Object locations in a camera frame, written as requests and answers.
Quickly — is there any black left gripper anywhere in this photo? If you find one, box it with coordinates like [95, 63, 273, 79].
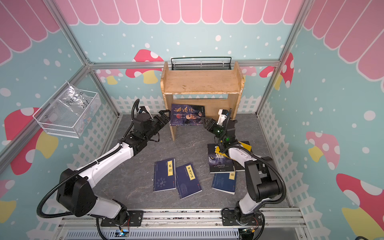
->
[144, 109, 172, 141]

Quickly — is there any purple portrait cover book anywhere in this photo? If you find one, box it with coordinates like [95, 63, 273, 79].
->
[170, 104, 206, 126]

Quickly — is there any yellow cover book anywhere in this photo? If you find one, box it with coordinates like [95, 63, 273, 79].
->
[216, 142, 255, 163]

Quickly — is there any dark wolf cover book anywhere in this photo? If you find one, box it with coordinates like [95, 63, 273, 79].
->
[208, 144, 235, 174]

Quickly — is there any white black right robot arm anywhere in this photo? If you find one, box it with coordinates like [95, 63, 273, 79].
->
[202, 110, 287, 225]

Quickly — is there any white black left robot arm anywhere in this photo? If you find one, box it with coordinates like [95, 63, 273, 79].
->
[37, 100, 171, 225]

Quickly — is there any black book under stack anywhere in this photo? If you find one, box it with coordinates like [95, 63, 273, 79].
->
[233, 141, 253, 172]

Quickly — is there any wooden two-tier bookshelf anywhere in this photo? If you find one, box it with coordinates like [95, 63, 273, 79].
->
[160, 61, 246, 142]

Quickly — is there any blue book small yellow label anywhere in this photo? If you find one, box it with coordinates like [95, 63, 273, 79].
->
[212, 172, 237, 195]

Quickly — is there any navy book left yellow label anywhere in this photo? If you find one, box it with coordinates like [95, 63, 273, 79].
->
[153, 158, 176, 192]

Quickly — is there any navy book tilted yellow label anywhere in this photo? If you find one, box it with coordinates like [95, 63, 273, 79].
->
[176, 163, 202, 199]

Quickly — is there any clear plastic bag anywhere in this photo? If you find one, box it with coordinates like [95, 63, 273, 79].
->
[55, 86, 94, 135]

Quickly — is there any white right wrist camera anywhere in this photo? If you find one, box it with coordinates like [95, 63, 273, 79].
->
[218, 109, 230, 126]

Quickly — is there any black wire mesh basket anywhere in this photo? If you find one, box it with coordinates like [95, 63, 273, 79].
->
[171, 57, 232, 71]

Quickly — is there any white wire wall basket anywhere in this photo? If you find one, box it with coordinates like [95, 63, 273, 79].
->
[33, 83, 102, 139]

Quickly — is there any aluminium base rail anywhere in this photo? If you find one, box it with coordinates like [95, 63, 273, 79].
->
[53, 208, 311, 240]

